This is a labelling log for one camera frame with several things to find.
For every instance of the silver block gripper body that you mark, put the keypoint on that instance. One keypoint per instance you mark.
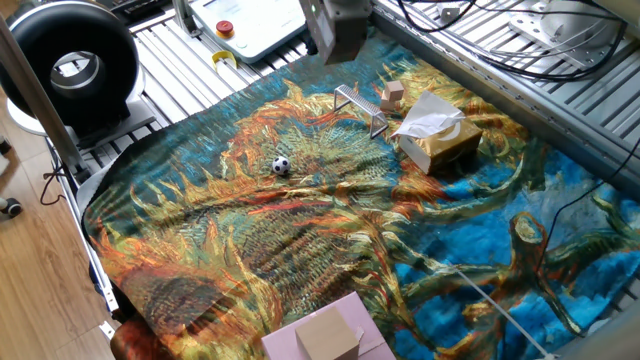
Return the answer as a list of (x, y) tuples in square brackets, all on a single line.
[(340, 30)]

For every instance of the small black white soccer ball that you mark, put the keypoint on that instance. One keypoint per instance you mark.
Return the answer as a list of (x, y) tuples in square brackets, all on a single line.
[(281, 165)]

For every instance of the white mesh toy goal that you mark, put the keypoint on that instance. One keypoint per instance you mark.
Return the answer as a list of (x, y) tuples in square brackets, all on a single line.
[(357, 100)]

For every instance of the white teach pendant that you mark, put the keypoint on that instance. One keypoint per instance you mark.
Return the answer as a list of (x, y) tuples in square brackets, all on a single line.
[(265, 25)]

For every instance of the red emergency stop button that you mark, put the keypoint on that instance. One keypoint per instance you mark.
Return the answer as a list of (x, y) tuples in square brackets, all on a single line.
[(224, 27)]

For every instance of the small yellow tape piece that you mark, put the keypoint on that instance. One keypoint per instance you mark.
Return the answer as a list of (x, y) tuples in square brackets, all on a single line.
[(224, 54)]

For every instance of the white tissue sheet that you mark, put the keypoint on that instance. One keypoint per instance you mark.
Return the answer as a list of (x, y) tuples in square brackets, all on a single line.
[(427, 117)]

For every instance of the gold tissue box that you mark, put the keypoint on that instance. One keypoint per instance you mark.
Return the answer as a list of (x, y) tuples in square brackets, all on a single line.
[(445, 147)]

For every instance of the black keyboard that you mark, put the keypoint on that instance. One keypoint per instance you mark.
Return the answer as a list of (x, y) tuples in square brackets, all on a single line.
[(132, 7)]

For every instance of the sunflower painting cloth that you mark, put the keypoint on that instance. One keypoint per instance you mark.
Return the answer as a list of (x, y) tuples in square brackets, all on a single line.
[(300, 250)]

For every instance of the silver mounting plate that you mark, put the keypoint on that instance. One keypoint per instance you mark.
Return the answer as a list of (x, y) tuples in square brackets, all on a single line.
[(565, 30)]

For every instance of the small cardboard box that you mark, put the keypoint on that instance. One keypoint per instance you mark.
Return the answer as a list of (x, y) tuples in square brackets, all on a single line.
[(325, 337)]

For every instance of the pink box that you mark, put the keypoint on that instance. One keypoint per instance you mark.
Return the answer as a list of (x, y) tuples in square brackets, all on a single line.
[(280, 345)]

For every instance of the black caster wheel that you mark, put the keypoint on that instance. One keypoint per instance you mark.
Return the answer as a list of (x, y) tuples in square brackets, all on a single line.
[(12, 207)]

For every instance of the metal bracket stand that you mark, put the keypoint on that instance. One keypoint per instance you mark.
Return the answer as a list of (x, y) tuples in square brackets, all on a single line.
[(185, 17)]

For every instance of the grey aluminium rail beam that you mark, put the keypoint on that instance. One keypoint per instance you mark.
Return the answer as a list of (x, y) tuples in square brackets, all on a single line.
[(500, 95)]

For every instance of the aluminium frame beam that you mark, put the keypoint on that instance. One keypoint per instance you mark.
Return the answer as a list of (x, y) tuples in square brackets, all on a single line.
[(35, 95)]

